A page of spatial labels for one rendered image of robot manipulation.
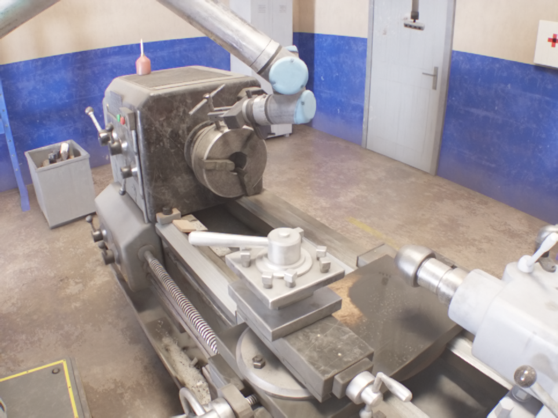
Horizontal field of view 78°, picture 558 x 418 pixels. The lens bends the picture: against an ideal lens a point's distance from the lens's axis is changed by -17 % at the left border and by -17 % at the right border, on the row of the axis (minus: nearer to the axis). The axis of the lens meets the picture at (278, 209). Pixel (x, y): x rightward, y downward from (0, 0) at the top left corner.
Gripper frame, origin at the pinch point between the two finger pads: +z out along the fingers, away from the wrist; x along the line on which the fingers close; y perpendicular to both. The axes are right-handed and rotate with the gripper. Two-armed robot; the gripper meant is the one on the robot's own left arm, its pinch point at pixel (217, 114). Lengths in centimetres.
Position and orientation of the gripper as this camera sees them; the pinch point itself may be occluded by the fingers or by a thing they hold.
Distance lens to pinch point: 132.2
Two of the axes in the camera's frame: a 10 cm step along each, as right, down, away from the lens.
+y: -3.1, -7.6, -5.7
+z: -8.4, -0.7, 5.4
